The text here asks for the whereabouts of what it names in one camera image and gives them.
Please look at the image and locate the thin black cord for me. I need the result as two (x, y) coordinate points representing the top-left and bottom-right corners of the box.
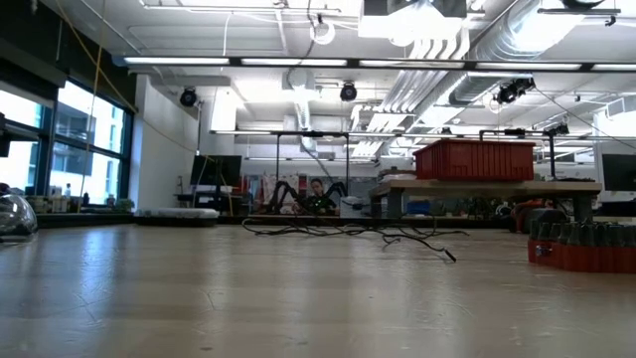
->
(241, 0), (458, 264)

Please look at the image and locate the person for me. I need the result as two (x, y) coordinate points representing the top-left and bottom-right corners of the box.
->
(307, 177), (342, 216)

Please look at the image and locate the white appliance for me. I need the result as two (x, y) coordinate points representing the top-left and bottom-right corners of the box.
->
(340, 195), (369, 219)

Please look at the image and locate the black computer monitor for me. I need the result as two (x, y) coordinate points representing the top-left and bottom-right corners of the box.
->
(600, 152), (636, 193)
(190, 154), (243, 188)

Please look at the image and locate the long ceiling light bar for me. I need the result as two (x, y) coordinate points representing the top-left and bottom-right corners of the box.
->
(111, 54), (636, 75)

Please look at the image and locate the red ribbed storage bin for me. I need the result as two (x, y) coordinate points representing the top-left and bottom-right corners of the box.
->
(413, 138), (537, 182)

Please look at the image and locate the wooden workbench on casters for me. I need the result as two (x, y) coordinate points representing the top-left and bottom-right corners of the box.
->
(368, 177), (603, 220)

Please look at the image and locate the large glass window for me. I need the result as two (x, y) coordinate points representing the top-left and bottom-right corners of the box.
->
(0, 79), (135, 208)

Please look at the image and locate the red bit holder block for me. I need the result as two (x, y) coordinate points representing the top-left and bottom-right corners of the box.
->
(526, 211), (636, 274)

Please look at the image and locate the black gantry frame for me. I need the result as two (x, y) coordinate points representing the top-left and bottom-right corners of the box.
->
(274, 129), (351, 215)

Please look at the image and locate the white coiled ceiling cable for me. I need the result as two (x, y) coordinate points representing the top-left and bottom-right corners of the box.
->
(308, 18), (337, 46)

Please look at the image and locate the black aluminium table frame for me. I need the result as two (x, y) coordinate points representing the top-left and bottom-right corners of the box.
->
(37, 212), (513, 231)

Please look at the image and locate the black camera stand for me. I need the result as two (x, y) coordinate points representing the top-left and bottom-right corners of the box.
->
(479, 121), (571, 180)

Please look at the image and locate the yellow power cable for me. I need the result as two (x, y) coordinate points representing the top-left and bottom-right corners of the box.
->
(57, 0), (138, 215)

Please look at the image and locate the silver round air duct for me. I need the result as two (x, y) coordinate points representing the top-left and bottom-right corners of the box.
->
(449, 0), (587, 105)

